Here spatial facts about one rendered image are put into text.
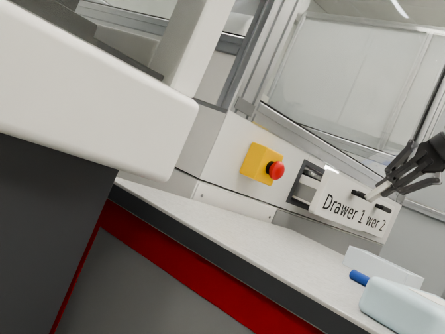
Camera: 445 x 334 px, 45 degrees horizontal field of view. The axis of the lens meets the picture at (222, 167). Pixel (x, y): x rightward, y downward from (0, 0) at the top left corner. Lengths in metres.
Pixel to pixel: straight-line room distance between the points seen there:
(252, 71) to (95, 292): 0.52
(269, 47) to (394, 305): 0.64
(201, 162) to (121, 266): 0.33
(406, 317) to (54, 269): 0.40
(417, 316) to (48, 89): 0.42
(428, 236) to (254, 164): 2.08
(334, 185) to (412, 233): 1.86
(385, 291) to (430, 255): 2.47
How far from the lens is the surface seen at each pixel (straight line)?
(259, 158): 1.10
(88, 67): 0.52
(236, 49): 1.09
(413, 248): 3.12
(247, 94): 1.08
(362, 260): 1.05
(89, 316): 0.84
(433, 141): 1.33
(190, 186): 1.06
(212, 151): 1.05
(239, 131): 1.09
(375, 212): 1.72
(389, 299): 0.62
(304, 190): 1.31
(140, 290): 0.77
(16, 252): 0.64
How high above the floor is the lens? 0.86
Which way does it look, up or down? 1 degrees down
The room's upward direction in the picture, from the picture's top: 23 degrees clockwise
